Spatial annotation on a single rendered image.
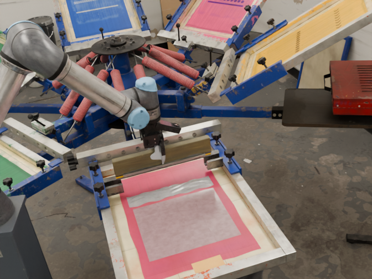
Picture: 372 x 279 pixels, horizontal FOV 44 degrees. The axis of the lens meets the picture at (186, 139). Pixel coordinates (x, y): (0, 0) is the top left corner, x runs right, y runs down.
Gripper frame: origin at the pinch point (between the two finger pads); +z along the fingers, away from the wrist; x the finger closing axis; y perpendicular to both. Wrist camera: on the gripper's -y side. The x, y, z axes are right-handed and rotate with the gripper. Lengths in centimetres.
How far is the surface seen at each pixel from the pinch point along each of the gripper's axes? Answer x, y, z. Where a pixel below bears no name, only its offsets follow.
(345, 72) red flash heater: -34, -106, -2
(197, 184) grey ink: 5.5, -12.0, 13.2
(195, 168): -6.2, -14.8, 13.6
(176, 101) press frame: -64, -23, 9
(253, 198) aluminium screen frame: 27.0, -27.6, 10.1
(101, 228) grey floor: -98, 34, 109
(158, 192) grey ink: 4.2, 4.7, 13.1
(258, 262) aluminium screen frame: 57, -16, 10
